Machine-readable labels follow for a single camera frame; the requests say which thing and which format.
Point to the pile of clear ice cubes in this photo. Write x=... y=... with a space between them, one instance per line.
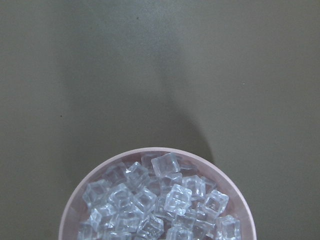
x=157 y=197

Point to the pink bowl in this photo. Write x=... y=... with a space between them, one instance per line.
x=76 y=209

